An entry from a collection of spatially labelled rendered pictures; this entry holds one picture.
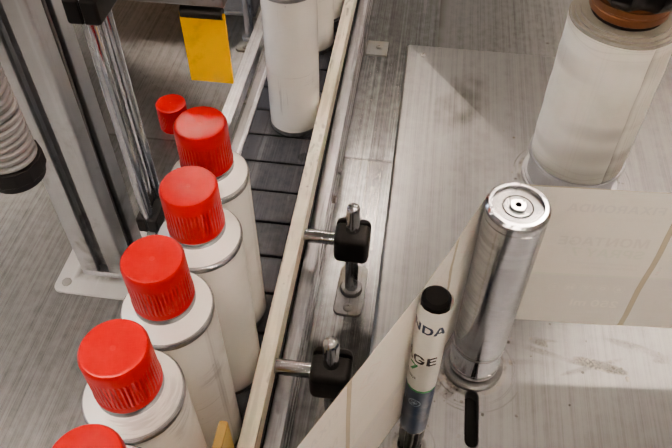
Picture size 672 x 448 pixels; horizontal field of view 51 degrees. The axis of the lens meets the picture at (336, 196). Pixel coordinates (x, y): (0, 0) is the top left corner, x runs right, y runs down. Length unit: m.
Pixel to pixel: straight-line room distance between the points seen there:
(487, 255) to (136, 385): 0.21
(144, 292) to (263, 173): 0.34
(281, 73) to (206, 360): 0.33
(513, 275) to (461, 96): 0.37
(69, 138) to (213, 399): 0.23
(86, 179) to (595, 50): 0.41
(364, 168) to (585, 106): 0.26
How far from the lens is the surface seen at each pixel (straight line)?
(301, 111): 0.70
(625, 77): 0.59
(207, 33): 0.47
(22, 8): 0.50
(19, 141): 0.42
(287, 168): 0.69
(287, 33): 0.64
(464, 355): 0.53
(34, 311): 0.70
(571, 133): 0.62
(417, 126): 0.74
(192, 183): 0.40
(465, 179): 0.69
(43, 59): 0.52
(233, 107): 0.63
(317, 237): 0.59
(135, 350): 0.34
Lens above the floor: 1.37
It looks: 48 degrees down
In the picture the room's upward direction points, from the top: straight up
